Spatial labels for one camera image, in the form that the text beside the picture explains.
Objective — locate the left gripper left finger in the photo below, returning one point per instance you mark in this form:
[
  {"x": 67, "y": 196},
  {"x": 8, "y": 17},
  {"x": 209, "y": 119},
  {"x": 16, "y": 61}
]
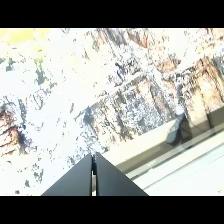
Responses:
[{"x": 75, "y": 181}]

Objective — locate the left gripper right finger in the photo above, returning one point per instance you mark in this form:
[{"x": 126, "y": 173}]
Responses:
[{"x": 113, "y": 181}]

